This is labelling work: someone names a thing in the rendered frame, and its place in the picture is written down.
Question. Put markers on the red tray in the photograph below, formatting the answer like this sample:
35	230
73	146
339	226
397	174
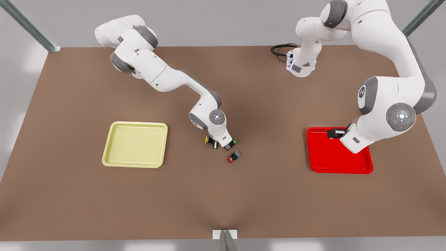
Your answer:
331	157

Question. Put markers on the yellow tray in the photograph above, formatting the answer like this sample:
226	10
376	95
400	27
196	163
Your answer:
134	144

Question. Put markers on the red button switch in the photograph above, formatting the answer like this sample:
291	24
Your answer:
233	157

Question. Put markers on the silver frame post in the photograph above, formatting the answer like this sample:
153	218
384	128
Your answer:
225	240
28	26
421	15

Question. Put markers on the yellow button switch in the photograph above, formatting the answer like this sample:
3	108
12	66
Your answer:
207	140

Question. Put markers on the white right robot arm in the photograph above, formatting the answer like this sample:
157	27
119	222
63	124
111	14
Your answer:
163	75

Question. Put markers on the green button switch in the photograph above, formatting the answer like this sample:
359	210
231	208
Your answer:
235	141

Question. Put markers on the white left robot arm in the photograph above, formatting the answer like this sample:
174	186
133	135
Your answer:
379	31

